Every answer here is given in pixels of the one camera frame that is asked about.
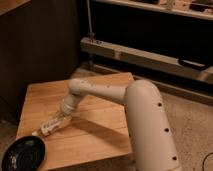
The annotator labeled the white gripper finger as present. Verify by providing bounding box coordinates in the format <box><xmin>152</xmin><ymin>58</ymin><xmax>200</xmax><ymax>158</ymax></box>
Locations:
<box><xmin>52</xmin><ymin>111</ymin><xmax>63</xmax><ymax>124</ymax></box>
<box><xmin>59</xmin><ymin>116</ymin><xmax>72</xmax><ymax>128</ymax></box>

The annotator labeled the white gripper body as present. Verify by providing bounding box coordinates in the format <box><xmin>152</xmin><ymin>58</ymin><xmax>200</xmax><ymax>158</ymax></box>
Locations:
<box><xmin>59</xmin><ymin>100</ymin><xmax>77</xmax><ymax>116</ymax></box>

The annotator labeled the white plastic bottle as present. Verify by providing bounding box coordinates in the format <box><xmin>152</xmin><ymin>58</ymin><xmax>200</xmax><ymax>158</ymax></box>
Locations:
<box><xmin>31</xmin><ymin>114</ymin><xmax>72</xmax><ymax>137</ymax></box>

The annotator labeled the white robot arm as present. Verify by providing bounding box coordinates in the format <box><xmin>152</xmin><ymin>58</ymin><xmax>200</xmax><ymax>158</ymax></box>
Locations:
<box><xmin>53</xmin><ymin>79</ymin><xmax>182</xmax><ymax>171</ymax></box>

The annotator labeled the black ceramic bowl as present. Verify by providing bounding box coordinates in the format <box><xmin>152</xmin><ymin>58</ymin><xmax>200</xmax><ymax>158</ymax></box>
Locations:
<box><xmin>1</xmin><ymin>136</ymin><xmax>46</xmax><ymax>171</ymax></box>

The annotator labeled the wooden table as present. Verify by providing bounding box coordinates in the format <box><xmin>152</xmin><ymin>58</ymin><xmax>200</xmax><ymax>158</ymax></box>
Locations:
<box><xmin>16</xmin><ymin>80</ymin><xmax>131</xmax><ymax>171</ymax></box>

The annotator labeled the metal vertical pole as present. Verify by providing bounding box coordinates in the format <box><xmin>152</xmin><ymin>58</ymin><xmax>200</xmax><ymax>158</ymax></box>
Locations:
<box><xmin>86</xmin><ymin>0</ymin><xmax>94</xmax><ymax>42</ymax></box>

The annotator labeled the long wooden beam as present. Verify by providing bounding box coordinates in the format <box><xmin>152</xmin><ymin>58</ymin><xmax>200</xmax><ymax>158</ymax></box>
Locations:
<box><xmin>80</xmin><ymin>37</ymin><xmax>213</xmax><ymax>85</ymax></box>

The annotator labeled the upper wooden shelf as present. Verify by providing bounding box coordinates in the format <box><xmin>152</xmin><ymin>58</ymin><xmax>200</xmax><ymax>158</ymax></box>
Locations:
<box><xmin>93</xmin><ymin>0</ymin><xmax>213</xmax><ymax>21</ymax></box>

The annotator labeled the black handle strap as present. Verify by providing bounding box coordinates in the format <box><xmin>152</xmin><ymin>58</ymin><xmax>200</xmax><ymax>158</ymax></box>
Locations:
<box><xmin>177</xmin><ymin>57</ymin><xmax>211</xmax><ymax>71</ymax></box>

